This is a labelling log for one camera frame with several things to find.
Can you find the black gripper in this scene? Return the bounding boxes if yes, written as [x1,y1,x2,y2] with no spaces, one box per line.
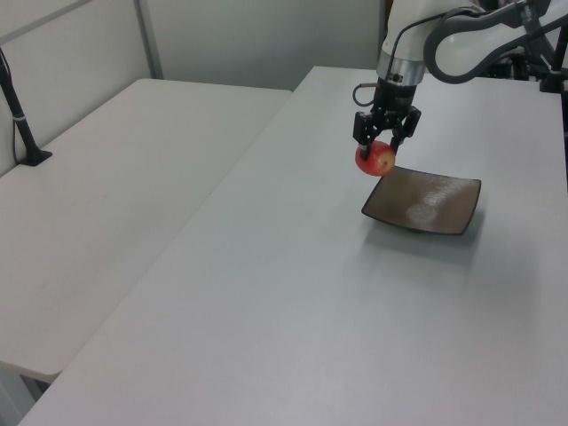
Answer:
[352,78,422,162]

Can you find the red apple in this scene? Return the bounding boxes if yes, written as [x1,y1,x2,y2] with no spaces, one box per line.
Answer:
[354,139,397,178]

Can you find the square brown ceramic plate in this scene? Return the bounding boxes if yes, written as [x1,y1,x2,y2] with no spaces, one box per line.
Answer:
[361,166,484,236]

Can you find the dark background equipment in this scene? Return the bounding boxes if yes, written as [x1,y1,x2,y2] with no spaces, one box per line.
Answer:
[484,43,541,83]

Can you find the white side table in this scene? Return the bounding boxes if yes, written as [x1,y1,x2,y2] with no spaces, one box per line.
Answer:
[0,78,294,383]

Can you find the black pole stand with base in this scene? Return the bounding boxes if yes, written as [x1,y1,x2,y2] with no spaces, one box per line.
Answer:
[0,46,54,168]

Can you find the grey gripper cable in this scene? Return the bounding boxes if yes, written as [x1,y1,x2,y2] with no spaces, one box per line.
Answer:
[352,9,484,108]

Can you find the black clamped camera stand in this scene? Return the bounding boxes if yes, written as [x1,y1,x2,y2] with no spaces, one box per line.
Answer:
[517,0,568,94]

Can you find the grey partition post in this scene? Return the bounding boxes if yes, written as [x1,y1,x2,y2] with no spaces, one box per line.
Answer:
[134,0,165,82]

